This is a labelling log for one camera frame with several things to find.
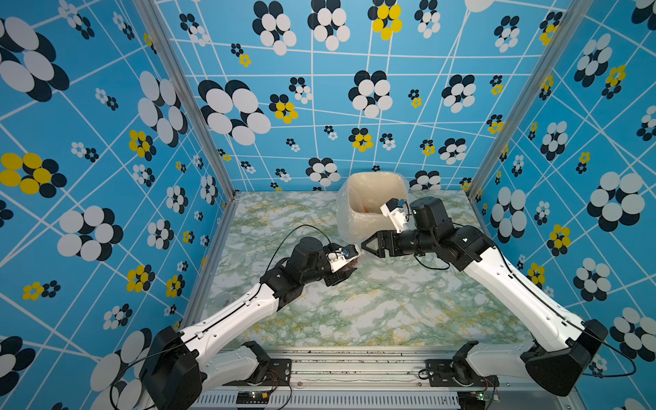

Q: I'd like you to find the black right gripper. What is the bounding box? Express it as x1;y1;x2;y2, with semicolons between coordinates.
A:
360;230;437;259

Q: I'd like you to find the clear jar with dried flowers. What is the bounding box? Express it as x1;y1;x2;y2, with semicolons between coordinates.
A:
340;259;358;276

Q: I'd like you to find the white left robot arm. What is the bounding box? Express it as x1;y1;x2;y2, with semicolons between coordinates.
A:
139;237;361;409

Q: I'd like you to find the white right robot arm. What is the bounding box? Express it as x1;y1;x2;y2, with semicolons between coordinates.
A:
361;197;608;396

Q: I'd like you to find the clear plastic bin liner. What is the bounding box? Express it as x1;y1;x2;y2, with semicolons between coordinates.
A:
335;173;419;247

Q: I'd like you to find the cream plastic trash bin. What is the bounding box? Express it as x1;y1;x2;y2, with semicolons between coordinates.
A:
347;171;411;244

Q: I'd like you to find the left green circuit board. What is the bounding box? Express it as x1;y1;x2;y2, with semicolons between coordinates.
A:
236;391;271;408

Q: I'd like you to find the green circuit board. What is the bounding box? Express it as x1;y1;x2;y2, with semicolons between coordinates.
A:
236;391;271;408
458;392;494;410

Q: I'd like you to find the right green circuit board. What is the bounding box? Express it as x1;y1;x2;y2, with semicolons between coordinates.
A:
458;392;494;410

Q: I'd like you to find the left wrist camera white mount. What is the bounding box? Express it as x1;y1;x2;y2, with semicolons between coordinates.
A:
325;244;360;273

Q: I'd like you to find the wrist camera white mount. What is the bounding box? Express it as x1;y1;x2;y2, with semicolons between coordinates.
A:
325;244;360;273
380;198;410;233

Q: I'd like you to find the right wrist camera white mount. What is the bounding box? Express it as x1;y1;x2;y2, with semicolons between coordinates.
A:
380;198;410;233

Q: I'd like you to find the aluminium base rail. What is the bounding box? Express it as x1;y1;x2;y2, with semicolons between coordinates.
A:
187;347;585;409

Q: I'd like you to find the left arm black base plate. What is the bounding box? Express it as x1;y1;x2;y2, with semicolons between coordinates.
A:
225;358;293;387

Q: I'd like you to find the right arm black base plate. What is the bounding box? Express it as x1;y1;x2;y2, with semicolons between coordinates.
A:
418;359;500;390

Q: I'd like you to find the aluminium frame post left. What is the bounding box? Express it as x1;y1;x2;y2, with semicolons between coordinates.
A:
134;0;237;201

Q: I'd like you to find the aluminium frame post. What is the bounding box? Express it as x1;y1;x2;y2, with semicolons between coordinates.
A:
467;0;594;205
134;0;237;201

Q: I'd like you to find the aluminium frame post right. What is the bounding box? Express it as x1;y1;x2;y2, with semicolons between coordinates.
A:
467;0;594;205

